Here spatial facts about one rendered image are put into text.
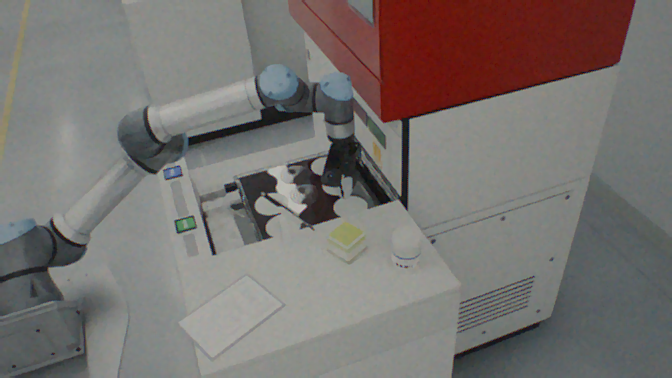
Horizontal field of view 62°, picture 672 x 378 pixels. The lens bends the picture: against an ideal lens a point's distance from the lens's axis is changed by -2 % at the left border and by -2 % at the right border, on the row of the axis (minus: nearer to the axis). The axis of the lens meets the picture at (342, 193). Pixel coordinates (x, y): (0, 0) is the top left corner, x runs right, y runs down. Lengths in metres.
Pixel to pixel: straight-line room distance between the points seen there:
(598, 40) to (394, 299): 0.90
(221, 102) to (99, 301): 0.70
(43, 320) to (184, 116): 0.58
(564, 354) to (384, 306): 1.32
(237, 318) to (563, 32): 1.08
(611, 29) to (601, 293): 1.40
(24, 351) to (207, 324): 0.47
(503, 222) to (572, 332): 0.85
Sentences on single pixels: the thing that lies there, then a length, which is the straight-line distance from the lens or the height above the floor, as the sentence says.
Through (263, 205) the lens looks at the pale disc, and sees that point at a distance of 1.71.
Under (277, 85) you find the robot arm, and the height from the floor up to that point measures 1.40.
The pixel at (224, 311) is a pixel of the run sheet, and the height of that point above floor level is 0.97.
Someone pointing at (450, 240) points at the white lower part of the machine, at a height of 0.73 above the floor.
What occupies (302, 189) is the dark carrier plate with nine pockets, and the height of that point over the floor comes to 0.90.
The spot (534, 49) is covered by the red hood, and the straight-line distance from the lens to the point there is 1.56.
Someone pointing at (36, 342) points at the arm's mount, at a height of 0.91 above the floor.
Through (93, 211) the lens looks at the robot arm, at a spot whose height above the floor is 1.05.
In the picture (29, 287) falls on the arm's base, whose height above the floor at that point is 1.01.
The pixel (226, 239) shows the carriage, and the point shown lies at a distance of 1.65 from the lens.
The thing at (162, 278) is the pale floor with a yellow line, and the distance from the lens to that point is 2.88.
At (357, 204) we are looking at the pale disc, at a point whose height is 0.90.
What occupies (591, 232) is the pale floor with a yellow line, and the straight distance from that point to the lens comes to 3.05.
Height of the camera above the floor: 1.98
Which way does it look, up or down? 39 degrees down
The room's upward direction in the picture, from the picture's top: 4 degrees counter-clockwise
